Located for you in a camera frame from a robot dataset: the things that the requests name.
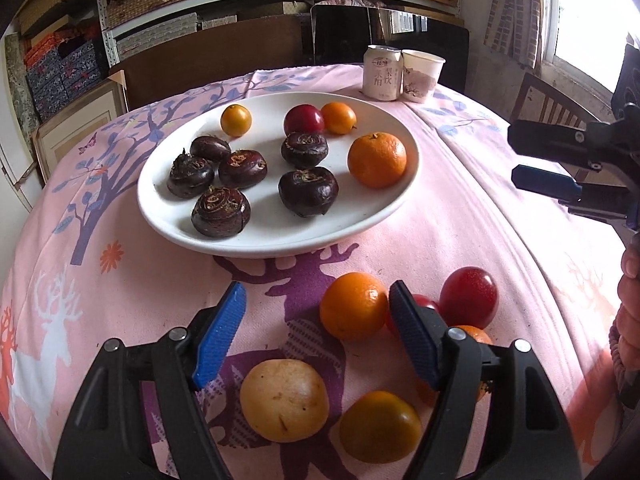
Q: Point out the small red plum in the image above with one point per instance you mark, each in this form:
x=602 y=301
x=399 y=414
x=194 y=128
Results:
x=427 y=304

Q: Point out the patterned curtain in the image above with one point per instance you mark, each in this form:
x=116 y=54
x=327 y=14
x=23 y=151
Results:
x=515 y=10

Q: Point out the pale picture frame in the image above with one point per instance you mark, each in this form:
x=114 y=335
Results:
x=75 y=125

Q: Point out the stack of blue patterned boxes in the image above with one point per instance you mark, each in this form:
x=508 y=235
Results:
x=65 y=75

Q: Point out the pink printed tablecloth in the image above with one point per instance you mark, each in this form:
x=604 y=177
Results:
x=475 y=220

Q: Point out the dark wooden chair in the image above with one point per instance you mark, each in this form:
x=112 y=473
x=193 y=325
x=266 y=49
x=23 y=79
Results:
x=545 y=102

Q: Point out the dark water chestnut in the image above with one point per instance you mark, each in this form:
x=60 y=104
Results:
x=221 y=212
x=304 y=149
x=307 y=191
x=210 y=147
x=190 y=176
x=242 y=168

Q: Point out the dark wooden board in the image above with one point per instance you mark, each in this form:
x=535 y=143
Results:
x=210 y=60

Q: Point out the large orange tangerine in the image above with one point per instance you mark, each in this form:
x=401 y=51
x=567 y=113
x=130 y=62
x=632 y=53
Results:
x=354 y=305
x=376 y=160
x=475 y=334

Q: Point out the pink folded cloth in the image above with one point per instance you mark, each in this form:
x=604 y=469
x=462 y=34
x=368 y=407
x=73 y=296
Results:
x=350 y=1

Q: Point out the large red plum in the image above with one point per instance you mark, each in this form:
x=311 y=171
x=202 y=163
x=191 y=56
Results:
x=469 y=297
x=304 y=120

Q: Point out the black glossy panel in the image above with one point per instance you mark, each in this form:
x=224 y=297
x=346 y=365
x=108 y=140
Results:
x=345 y=30

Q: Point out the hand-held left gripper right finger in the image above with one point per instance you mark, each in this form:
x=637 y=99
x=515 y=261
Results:
x=415 y=335

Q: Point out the green marbled panel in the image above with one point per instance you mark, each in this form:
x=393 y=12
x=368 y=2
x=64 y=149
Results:
x=20 y=85

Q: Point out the person's right hand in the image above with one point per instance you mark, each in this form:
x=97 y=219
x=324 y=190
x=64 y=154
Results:
x=631 y=300

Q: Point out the small yellow-orange citrus fruit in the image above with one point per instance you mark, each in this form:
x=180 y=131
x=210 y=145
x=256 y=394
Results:
x=236 y=120
x=339 y=117
x=380 y=425

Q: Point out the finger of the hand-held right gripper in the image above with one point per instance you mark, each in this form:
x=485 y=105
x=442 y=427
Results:
x=550 y=140
x=542 y=180

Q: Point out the white beverage can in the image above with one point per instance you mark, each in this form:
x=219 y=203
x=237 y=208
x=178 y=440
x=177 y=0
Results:
x=382 y=72

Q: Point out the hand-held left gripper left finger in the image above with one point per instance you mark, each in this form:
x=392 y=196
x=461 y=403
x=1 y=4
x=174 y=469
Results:
x=220 y=335

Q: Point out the white plate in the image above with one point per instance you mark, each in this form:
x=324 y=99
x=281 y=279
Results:
x=270 y=230

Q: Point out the pale yellow plum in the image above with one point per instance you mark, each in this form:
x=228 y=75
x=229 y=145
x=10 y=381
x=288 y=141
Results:
x=284 y=400

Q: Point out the bright window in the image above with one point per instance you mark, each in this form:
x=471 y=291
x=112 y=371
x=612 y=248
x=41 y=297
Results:
x=585 y=20

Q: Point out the white paper cup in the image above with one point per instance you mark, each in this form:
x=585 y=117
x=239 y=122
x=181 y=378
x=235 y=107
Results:
x=422 y=77

